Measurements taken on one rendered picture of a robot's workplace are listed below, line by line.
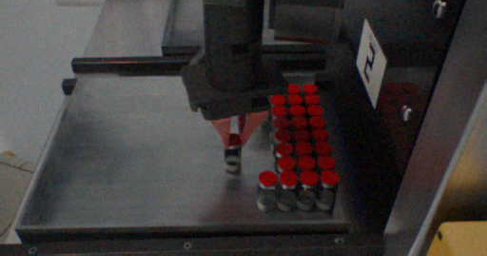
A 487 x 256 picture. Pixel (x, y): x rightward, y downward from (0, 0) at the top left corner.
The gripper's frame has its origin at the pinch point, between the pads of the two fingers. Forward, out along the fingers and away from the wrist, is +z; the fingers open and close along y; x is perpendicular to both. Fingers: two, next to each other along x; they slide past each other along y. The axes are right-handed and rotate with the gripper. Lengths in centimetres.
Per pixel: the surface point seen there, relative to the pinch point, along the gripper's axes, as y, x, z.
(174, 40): -2.1, 31.6, 4.7
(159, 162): -8.8, 3.3, 4.8
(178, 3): 1.0, 45.1, 4.7
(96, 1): -15, 68, 13
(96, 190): -16.5, 0.7, 4.9
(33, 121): -55, 128, 94
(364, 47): 15.5, 0.7, -9.8
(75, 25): -37, 209, 94
